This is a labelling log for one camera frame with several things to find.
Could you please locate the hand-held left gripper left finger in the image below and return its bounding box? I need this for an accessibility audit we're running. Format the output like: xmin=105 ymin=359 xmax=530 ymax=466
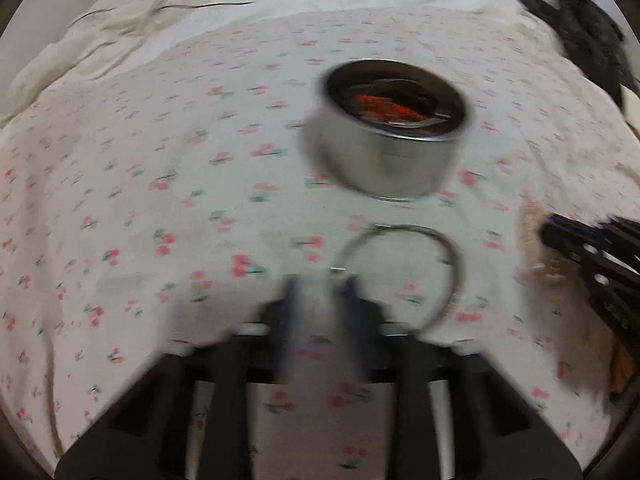
xmin=55 ymin=274 xmax=307 ymax=480

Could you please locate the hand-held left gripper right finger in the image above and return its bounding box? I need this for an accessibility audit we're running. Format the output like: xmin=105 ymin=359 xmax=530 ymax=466
xmin=340 ymin=274 xmax=584 ymax=480

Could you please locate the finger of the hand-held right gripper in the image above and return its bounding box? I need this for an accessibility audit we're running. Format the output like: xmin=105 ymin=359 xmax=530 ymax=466
xmin=539 ymin=225 xmax=640 ymax=343
xmin=547 ymin=212 xmax=640 ymax=263

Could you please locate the beige bead bracelet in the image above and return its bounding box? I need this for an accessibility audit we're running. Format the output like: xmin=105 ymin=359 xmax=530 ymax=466
xmin=517 ymin=199 xmax=573 ymax=288

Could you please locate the silver metal bangle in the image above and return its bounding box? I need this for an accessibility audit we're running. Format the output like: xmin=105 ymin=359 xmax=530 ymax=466
xmin=329 ymin=223 xmax=464 ymax=332

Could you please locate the round silver metal tin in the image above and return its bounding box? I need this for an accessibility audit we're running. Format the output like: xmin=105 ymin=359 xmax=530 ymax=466
xmin=316 ymin=59 xmax=469 ymax=202

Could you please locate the red string bracelet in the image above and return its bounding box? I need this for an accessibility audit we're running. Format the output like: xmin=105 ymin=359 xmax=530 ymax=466
xmin=350 ymin=90 xmax=422 ymax=124

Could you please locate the cherry print bedsheet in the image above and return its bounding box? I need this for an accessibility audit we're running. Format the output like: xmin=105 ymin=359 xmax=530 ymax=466
xmin=0 ymin=7 xmax=640 ymax=480

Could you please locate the dark cloth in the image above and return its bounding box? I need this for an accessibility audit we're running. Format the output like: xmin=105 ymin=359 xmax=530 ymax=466
xmin=519 ymin=0 xmax=640 ymax=112

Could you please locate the white striped duvet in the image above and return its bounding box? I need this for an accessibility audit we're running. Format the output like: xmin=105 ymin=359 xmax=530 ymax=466
xmin=0 ymin=0 xmax=528 ymax=128

